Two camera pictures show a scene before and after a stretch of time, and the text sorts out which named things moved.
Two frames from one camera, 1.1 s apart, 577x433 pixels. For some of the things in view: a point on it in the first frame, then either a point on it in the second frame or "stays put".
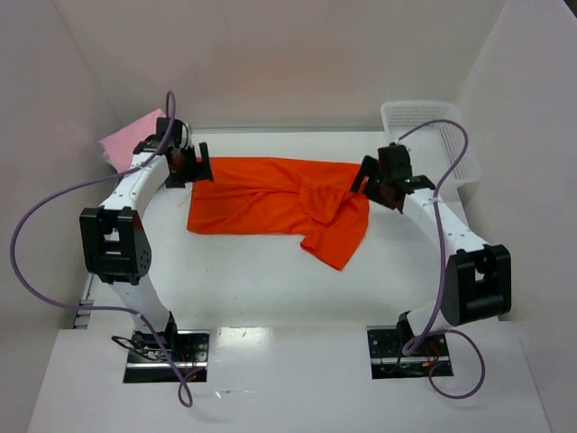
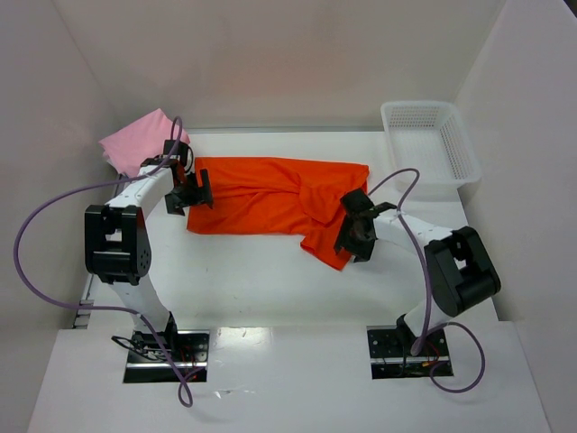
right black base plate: (389, 361) stays put
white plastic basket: (442, 148) stays put
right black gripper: (374, 181) to (350, 228)
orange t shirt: (311, 199) stays put
